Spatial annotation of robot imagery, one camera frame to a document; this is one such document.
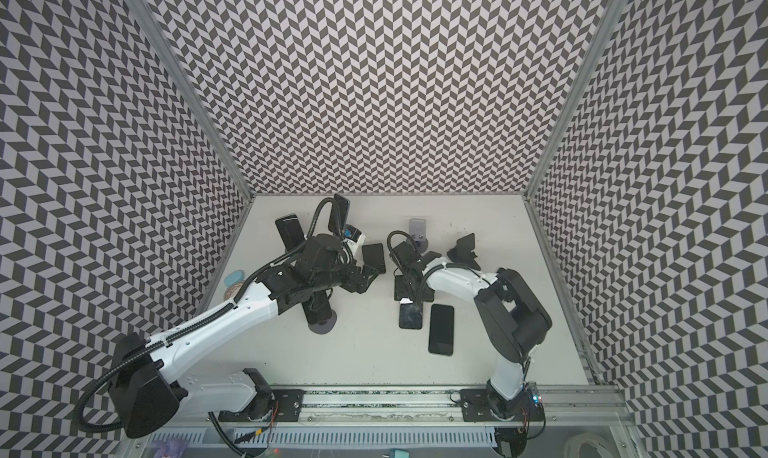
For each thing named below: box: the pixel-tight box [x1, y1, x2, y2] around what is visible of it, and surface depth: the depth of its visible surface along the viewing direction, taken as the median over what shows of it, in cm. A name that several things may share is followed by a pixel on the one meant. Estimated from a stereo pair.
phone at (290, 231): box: [275, 214, 306, 251], surface depth 98 cm
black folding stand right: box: [447, 233, 481, 271], surface depth 95 cm
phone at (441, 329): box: [428, 304, 455, 356], surface depth 85 cm
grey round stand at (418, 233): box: [409, 218, 429, 253], surface depth 101 cm
